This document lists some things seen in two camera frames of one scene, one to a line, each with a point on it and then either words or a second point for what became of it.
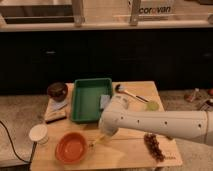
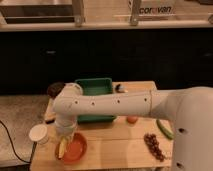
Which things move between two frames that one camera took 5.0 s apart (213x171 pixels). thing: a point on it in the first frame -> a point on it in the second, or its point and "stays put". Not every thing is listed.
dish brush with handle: [120, 89] stays put
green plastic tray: [86, 99] stays put
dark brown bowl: [57, 90] stays put
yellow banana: [97, 142] -> [62, 146]
